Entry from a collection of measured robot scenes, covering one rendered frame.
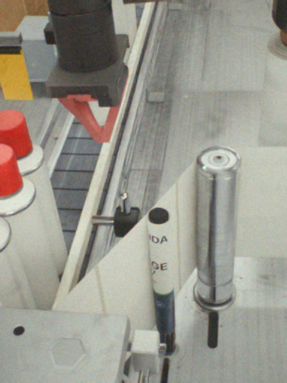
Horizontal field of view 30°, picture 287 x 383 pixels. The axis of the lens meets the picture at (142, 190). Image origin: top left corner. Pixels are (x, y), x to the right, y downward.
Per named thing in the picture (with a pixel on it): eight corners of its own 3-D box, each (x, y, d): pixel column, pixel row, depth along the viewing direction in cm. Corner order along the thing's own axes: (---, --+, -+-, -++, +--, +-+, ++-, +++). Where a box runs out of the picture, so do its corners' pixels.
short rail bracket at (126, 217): (142, 273, 68) (134, 203, 60) (119, 271, 68) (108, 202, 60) (145, 253, 70) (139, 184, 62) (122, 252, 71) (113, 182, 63)
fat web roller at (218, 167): (235, 313, 56) (246, 176, 44) (191, 310, 57) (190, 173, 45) (235, 279, 60) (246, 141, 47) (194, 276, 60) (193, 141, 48)
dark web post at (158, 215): (175, 357, 53) (168, 221, 41) (158, 355, 53) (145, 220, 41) (176, 341, 54) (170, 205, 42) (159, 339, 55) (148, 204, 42)
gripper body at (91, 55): (131, 50, 57) (122, -21, 53) (116, 102, 50) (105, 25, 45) (71, 51, 58) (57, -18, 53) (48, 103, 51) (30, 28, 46)
